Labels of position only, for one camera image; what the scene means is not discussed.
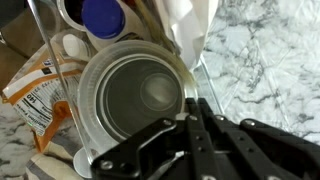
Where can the white cup dark contents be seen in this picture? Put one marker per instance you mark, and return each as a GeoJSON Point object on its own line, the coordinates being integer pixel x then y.
{"type": "Point", "coordinates": [66, 13]}

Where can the clear acrylic organizer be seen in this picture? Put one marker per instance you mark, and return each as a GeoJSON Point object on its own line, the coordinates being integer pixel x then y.
{"type": "Point", "coordinates": [53, 60]}

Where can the white bottle blue cap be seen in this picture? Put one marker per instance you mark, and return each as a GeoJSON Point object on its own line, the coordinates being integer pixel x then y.
{"type": "Point", "coordinates": [103, 16]}

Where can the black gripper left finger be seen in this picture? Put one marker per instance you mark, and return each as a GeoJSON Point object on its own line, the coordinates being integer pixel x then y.
{"type": "Point", "coordinates": [146, 146]}

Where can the grey striped cream towel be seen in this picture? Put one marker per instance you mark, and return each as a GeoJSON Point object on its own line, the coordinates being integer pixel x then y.
{"type": "Point", "coordinates": [50, 163]}

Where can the orange snack bag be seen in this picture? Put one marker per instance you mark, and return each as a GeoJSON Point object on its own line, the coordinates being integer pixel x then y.
{"type": "Point", "coordinates": [36, 96]}

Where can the clear plastic jar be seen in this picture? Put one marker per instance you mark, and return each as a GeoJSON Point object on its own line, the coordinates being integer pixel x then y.
{"type": "Point", "coordinates": [88, 96]}

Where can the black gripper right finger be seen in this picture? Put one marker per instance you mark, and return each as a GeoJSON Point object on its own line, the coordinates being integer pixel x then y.
{"type": "Point", "coordinates": [266, 150]}

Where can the small white plastic bottle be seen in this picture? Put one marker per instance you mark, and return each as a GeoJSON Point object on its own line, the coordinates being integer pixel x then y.
{"type": "Point", "coordinates": [75, 46]}

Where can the metal cup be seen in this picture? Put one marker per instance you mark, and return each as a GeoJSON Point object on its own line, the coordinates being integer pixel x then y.
{"type": "Point", "coordinates": [133, 96]}

